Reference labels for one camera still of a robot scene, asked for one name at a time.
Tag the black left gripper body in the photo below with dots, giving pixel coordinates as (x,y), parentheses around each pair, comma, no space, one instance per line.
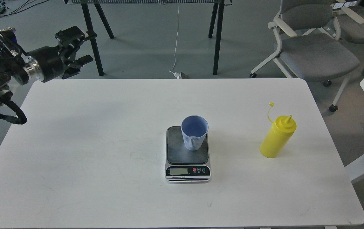
(47,63)

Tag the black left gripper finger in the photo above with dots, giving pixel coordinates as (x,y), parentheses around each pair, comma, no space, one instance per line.
(72,38)
(72,66)

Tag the blue plastic cup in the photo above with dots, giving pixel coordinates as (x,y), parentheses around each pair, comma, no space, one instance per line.
(194,130)

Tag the yellow squeeze bottle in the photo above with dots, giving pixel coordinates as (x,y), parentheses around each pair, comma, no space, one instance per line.
(281,130)

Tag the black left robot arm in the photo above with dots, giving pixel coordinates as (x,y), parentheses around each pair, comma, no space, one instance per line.
(12,66)

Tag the black digital kitchen scale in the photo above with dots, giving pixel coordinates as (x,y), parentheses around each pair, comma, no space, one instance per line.
(183,166)

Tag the grey office chair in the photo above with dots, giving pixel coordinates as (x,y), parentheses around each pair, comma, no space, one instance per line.
(307,34)
(350,16)

